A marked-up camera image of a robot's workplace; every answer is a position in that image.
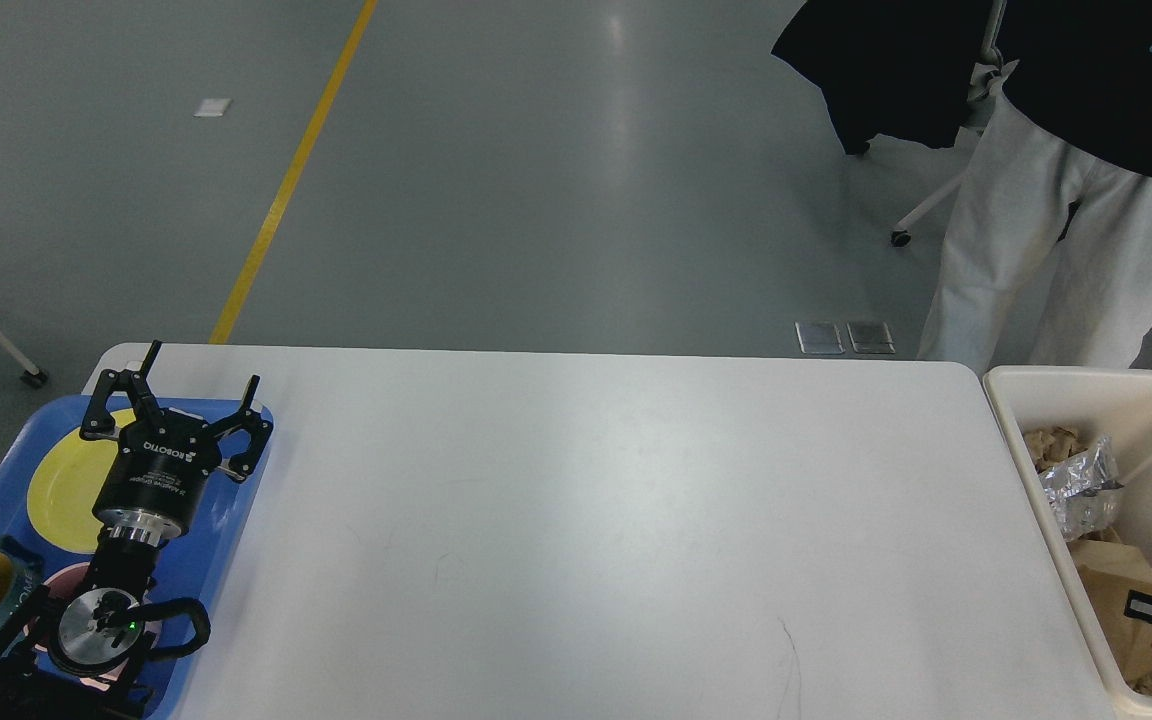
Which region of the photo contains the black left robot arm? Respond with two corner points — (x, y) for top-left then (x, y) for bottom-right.
(0, 343), (274, 719)

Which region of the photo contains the crumpled paper in bin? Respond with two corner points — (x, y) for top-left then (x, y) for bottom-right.
(1021, 427), (1089, 473)

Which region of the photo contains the white plastic bin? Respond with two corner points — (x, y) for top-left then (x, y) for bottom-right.
(982, 366), (1152, 719)

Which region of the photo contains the floor socket plate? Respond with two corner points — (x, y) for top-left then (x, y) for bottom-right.
(846, 323), (896, 355)
(795, 323), (846, 356)

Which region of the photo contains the brown paper bag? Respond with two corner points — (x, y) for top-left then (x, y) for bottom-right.
(1068, 539), (1152, 688)

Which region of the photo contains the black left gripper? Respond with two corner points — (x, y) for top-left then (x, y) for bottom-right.
(77, 340), (272, 541)

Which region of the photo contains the yellow plastic plate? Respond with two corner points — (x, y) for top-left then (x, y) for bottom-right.
(23, 397), (119, 556)

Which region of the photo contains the right floor socket plate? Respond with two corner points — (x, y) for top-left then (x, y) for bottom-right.
(846, 323), (896, 355)

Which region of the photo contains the left floor socket plate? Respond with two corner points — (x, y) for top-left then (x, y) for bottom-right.
(795, 323), (846, 356)

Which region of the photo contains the black jacket on chair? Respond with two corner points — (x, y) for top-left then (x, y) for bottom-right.
(771, 1), (1006, 158)

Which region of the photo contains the white office chair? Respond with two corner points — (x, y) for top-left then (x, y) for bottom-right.
(889, 0), (1022, 248)

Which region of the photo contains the aluminium foil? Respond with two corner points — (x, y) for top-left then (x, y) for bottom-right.
(1036, 434), (1126, 541)

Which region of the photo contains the person in light trousers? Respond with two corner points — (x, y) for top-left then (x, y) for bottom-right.
(918, 1), (1152, 374)

